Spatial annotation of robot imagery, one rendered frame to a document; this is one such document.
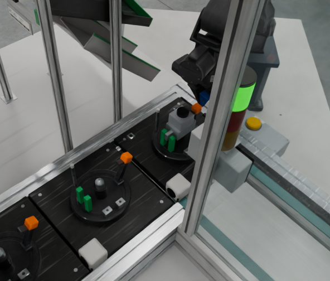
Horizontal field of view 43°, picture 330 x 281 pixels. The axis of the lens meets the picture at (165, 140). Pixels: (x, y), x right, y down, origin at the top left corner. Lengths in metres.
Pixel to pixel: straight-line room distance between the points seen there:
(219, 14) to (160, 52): 0.67
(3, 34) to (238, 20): 2.65
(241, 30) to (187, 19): 1.17
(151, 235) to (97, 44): 0.46
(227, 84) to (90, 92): 0.83
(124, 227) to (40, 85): 0.64
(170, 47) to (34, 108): 0.53
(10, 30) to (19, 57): 1.60
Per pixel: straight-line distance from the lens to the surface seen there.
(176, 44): 1.57
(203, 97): 0.99
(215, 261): 0.95
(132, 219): 0.97
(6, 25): 3.18
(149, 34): 1.60
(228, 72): 0.58
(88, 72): 1.44
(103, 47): 1.04
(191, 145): 0.79
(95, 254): 0.91
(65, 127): 1.06
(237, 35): 0.54
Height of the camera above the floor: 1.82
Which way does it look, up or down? 51 degrees down
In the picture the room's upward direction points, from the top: 7 degrees clockwise
